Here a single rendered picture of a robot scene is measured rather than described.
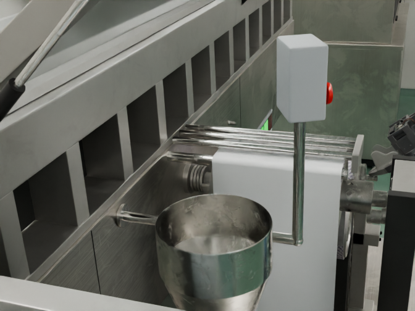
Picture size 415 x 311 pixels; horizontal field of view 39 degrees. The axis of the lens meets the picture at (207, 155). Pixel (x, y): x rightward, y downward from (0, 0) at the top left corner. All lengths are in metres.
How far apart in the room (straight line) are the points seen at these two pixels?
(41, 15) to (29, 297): 0.22
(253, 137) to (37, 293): 0.70
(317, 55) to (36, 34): 0.38
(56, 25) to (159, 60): 0.62
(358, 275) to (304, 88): 0.84
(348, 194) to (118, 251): 0.45
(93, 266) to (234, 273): 0.31
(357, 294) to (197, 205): 0.85
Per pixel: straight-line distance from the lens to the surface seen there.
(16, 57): 0.50
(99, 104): 0.88
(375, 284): 1.68
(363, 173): 1.40
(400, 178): 1.02
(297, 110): 0.76
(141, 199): 1.03
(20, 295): 0.50
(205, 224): 0.78
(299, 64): 0.74
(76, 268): 0.87
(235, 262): 0.65
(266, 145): 1.09
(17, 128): 0.72
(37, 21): 0.48
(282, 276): 1.18
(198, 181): 1.21
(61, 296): 0.49
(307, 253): 1.13
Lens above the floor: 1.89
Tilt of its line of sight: 24 degrees down
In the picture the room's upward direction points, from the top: 3 degrees counter-clockwise
